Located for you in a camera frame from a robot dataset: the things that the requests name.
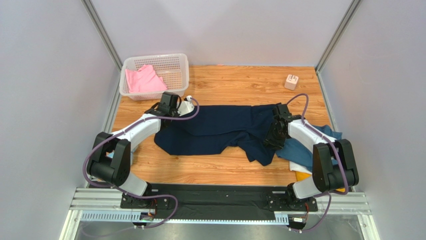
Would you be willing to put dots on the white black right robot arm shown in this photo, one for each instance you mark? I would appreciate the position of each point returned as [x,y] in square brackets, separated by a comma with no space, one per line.
[334,166]

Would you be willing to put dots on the teal blue t shirt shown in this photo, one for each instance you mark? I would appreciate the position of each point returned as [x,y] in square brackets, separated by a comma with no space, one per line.
[296,152]

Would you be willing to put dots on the yellow t shirt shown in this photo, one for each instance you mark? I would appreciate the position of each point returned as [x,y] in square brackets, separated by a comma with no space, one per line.
[302,176]

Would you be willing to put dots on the light blue headphones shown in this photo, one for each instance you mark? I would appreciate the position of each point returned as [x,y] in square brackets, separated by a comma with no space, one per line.
[111,155]

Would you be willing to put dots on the small pink white box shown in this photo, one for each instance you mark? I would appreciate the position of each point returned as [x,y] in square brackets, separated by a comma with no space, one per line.
[291,82]

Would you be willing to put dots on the corner aluminium post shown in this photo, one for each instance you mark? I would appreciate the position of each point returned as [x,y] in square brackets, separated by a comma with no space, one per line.
[96,20]
[345,21]

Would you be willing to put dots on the left corner aluminium post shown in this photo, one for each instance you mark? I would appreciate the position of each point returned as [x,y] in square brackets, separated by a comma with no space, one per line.
[96,20]

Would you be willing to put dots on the pink t shirt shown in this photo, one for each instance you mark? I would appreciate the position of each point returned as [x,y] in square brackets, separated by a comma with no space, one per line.
[144,80]

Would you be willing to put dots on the aluminium front rail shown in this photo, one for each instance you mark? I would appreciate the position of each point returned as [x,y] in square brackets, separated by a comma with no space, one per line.
[104,205]

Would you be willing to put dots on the right corner aluminium post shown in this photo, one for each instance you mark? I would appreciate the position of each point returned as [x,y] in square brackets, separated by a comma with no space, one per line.
[345,21]

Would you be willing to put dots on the white t shirt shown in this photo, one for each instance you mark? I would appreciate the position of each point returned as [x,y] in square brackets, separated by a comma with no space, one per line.
[298,168]

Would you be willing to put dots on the navy blue t shirt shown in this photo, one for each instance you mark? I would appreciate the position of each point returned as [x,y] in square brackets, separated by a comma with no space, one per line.
[217,127]

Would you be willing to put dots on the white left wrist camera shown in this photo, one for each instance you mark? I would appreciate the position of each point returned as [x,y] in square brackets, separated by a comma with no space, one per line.
[186,106]

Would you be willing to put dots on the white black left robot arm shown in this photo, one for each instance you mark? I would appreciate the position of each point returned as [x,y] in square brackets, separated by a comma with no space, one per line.
[110,158]

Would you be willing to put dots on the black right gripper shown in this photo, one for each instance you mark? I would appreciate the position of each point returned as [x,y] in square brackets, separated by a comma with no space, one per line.
[272,137]

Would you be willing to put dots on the white perforated plastic basket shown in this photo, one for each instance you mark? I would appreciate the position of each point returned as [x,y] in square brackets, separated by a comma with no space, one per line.
[173,68]

